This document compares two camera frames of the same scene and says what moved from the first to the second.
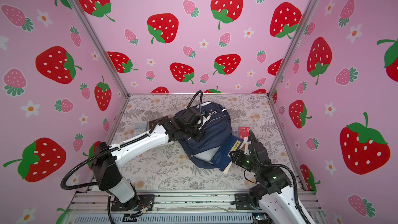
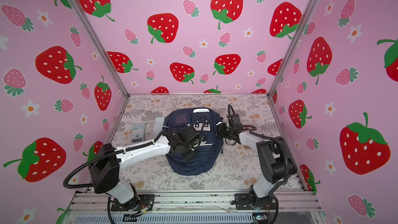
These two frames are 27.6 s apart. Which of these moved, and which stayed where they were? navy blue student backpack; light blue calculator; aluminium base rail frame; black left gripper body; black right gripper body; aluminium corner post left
Moved: black right gripper body; navy blue student backpack; black left gripper body
Stayed: aluminium corner post left; light blue calculator; aluminium base rail frame
